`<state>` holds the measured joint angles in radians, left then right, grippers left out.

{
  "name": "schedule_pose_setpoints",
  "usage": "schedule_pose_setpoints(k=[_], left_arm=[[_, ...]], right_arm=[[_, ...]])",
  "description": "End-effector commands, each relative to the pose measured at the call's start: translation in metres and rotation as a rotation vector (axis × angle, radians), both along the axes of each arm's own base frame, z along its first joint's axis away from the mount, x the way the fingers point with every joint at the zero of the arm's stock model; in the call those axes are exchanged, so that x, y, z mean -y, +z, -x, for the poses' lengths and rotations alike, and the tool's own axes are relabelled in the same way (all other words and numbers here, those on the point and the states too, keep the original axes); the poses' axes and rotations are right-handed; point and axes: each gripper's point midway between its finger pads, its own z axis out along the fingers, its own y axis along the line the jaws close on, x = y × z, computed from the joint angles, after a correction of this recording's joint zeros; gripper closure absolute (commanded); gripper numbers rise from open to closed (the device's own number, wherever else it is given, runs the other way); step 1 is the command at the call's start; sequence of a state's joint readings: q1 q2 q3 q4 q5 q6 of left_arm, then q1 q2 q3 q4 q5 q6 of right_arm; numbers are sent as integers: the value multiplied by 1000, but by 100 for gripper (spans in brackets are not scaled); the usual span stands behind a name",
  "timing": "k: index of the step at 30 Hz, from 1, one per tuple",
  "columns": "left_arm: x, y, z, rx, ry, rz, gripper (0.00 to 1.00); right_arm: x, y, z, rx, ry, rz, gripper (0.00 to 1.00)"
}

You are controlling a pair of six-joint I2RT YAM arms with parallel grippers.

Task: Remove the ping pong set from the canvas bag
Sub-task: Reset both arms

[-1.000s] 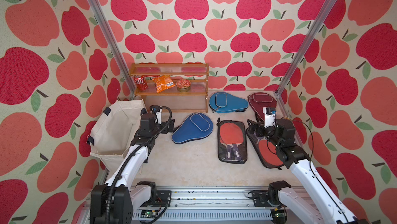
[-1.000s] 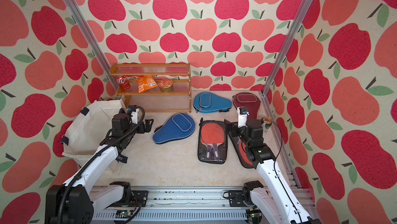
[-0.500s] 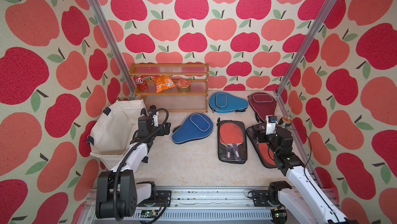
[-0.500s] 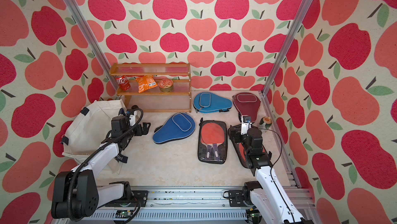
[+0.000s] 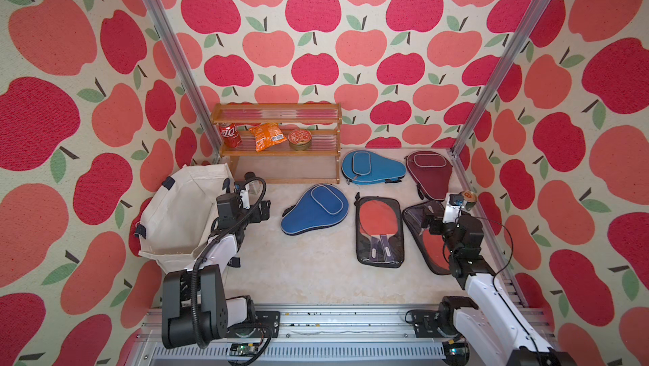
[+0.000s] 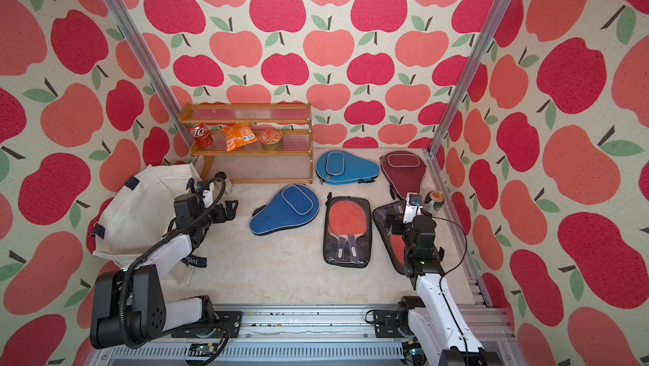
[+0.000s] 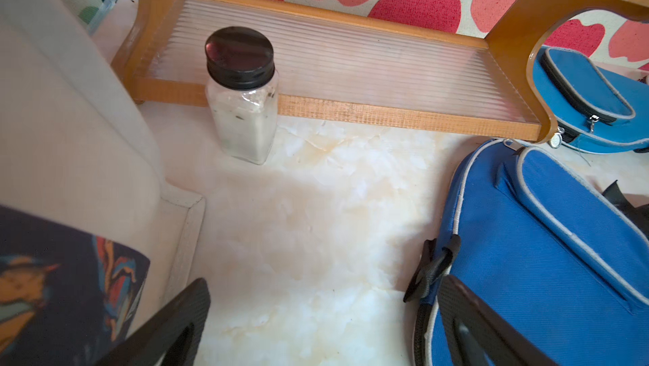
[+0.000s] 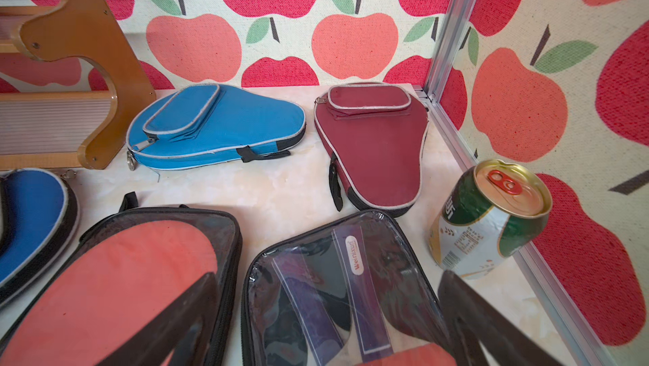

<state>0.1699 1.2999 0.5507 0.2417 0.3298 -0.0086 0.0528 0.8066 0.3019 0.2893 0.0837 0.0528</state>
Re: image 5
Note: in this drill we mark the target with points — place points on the orange snack bag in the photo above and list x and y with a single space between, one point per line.
267 135

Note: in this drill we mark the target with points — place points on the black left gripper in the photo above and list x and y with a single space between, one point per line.
257 217

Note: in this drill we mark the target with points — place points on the red soda can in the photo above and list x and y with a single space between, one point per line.
230 134

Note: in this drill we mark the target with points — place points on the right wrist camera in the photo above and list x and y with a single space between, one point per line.
452 209

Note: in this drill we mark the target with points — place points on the maroon paddle case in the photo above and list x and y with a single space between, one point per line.
432 174

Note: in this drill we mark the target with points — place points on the left aluminium frame post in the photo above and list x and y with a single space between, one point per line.
175 51

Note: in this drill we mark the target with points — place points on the aluminium frame post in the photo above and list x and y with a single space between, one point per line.
519 39
175 51

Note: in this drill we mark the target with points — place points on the right aluminium frame post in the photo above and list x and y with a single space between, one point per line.
519 39

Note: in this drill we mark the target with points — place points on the small green labelled bottle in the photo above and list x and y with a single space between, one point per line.
468 200

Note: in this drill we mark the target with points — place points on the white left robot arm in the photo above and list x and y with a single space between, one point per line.
195 309

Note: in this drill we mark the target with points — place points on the clear case red paddles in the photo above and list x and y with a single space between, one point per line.
379 232

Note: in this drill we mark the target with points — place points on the dark blue paddle case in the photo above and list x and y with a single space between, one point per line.
321 206

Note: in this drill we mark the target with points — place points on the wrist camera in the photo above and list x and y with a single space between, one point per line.
243 195
452 209

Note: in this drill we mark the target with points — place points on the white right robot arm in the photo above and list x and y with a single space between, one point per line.
497 310

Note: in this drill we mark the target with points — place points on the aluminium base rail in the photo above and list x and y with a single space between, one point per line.
310 335

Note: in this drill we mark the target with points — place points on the black paddle case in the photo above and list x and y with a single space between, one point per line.
426 244

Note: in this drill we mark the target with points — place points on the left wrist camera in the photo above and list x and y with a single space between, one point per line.
243 195

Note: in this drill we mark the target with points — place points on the light blue paddle case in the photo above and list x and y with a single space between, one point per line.
366 167

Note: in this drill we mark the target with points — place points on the wooden two-tier shelf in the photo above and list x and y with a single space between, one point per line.
283 143

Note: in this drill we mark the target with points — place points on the glass jar black lid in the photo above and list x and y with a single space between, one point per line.
250 178

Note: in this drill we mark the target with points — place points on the round gold red tin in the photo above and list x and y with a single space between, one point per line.
300 139

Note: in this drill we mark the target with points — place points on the white canvas tote bag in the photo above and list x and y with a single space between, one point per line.
175 226

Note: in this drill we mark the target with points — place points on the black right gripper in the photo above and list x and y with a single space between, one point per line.
436 226

